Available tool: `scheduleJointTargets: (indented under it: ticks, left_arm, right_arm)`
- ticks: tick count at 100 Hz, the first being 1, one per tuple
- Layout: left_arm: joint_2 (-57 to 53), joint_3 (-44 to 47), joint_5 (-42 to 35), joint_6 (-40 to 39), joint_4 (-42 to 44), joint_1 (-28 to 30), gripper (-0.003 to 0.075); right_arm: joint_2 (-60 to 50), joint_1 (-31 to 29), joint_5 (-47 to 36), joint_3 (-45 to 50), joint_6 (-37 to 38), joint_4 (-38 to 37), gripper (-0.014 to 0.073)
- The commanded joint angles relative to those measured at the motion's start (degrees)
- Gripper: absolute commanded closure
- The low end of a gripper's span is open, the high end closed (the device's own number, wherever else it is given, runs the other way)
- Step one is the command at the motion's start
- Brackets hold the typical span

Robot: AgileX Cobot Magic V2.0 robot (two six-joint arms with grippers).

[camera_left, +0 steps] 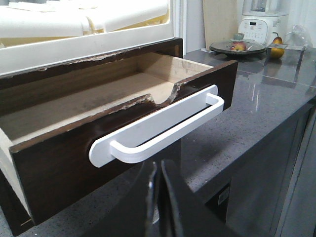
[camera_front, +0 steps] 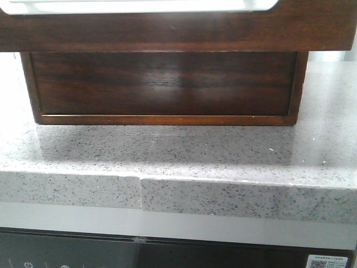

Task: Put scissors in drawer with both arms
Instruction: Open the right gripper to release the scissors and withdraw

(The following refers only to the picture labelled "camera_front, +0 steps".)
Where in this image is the black glass appliance panel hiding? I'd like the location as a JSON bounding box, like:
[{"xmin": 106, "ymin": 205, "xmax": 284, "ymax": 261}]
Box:
[{"xmin": 1, "ymin": 227, "xmax": 356, "ymax": 267}]

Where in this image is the white QR code sticker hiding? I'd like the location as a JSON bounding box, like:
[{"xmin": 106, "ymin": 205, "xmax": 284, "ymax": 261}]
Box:
[{"xmin": 306, "ymin": 255, "xmax": 349, "ymax": 268}]

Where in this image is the dark wooden drawer cabinet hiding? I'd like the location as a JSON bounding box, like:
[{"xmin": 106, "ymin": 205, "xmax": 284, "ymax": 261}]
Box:
[{"xmin": 21, "ymin": 51, "xmax": 308, "ymax": 126}]

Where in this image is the dark wooden drawer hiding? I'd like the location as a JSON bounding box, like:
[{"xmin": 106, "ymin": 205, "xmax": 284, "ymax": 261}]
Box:
[{"xmin": 1, "ymin": 1, "xmax": 356, "ymax": 52}]

